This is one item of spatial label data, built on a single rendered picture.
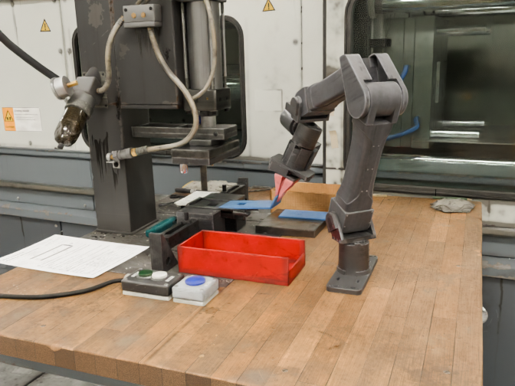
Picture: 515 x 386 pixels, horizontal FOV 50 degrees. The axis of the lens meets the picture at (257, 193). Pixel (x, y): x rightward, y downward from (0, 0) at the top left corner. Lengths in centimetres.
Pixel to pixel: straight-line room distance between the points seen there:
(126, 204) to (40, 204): 126
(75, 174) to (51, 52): 52
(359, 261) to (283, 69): 98
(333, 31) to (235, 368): 125
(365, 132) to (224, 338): 44
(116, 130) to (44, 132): 120
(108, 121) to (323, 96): 58
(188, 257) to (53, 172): 150
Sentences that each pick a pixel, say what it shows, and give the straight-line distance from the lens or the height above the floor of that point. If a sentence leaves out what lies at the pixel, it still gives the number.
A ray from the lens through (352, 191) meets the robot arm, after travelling 110.
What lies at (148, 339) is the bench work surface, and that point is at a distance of 97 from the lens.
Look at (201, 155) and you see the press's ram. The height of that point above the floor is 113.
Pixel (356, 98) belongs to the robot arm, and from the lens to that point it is 102.
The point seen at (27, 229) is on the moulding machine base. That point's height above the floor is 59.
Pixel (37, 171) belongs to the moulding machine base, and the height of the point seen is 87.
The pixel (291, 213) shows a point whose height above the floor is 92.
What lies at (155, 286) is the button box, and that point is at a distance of 109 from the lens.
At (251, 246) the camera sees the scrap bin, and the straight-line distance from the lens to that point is 125.
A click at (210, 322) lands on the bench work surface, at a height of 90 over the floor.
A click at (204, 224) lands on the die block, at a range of 134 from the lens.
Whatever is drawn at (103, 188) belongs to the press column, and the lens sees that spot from 152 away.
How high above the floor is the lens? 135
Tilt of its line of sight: 14 degrees down
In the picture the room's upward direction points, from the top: 2 degrees counter-clockwise
